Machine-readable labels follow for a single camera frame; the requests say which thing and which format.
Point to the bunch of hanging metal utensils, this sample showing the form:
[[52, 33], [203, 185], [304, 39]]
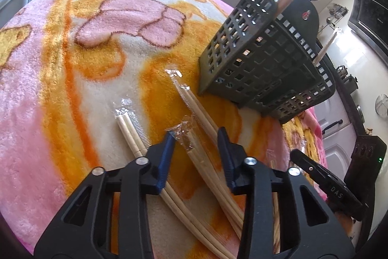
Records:
[[336, 11]]

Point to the black range hood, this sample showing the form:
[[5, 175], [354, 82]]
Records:
[[369, 10]]

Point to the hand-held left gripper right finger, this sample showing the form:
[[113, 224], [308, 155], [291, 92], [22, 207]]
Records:
[[225, 162]]

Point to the black rounded object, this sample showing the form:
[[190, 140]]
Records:
[[298, 4]]

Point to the dark grey utensil basket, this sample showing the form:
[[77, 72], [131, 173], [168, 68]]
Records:
[[257, 64]]

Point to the pink printed blanket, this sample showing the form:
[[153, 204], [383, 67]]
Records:
[[60, 95]]

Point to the glass teapot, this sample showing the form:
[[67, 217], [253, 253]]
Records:
[[341, 71]]

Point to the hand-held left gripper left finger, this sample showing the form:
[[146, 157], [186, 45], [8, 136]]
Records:
[[166, 162]]

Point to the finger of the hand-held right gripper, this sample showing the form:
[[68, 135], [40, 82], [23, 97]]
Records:
[[315, 171]]

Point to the metal kettle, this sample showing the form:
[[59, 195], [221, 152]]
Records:
[[350, 83]]

